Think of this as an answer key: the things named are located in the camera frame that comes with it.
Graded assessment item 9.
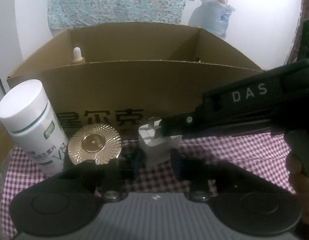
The white power adapter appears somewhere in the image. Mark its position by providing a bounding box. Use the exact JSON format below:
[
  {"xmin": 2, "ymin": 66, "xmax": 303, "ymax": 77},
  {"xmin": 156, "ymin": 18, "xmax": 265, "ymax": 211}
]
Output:
[{"xmin": 138, "ymin": 118, "xmax": 182, "ymax": 168}]

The gold lid dark jar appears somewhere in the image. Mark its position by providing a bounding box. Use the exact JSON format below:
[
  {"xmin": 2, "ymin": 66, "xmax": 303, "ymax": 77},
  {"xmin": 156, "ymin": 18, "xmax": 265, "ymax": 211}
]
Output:
[{"xmin": 68, "ymin": 124, "xmax": 122, "ymax": 165}]

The dropper bottle white cap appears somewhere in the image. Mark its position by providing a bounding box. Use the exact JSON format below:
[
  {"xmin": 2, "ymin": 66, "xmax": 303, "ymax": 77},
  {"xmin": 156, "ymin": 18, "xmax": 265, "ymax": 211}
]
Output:
[{"xmin": 72, "ymin": 47, "xmax": 86, "ymax": 64}]

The white supplement bottle green stripe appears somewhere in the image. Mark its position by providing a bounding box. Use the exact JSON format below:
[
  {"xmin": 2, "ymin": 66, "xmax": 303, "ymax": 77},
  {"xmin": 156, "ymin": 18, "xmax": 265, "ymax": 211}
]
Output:
[{"xmin": 0, "ymin": 79, "xmax": 68, "ymax": 176}]

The person's right hand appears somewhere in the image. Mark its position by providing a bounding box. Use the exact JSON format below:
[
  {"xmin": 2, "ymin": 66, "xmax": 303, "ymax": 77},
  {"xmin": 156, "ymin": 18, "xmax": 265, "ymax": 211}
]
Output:
[{"xmin": 285, "ymin": 151, "xmax": 309, "ymax": 225}]

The purple white checkered cloth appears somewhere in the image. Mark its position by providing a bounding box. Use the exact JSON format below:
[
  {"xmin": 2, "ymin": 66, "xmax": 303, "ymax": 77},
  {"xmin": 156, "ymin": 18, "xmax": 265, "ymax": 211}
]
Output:
[{"xmin": 0, "ymin": 132, "xmax": 298, "ymax": 240}]

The large brown cardboard box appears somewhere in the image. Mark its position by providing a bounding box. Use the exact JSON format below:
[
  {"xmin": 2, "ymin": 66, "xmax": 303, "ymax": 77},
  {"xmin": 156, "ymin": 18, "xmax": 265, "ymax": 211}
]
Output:
[{"xmin": 7, "ymin": 22, "xmax": 261, "ymax": 139}]

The brown wooden door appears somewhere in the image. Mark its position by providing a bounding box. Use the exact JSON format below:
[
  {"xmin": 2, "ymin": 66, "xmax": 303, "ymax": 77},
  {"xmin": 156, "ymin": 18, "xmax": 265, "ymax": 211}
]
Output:
[{"xmin": 285, "ymin": 0, "xmax": 309, "ymax": 63}]

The blue water jug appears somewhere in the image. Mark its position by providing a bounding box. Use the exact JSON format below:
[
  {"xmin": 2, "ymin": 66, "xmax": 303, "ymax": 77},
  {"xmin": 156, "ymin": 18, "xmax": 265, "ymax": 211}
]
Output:
[{"xmin": 188, "ymin": 0, "xmax": 235, "ymax": 39}]

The teal floral wall cloth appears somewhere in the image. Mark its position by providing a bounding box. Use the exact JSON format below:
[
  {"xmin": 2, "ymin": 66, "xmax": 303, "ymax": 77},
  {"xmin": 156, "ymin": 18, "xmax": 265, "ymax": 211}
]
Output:
[{"xmin": 48, "ymin": 0, "xmax": 193, "ymax": 30}]

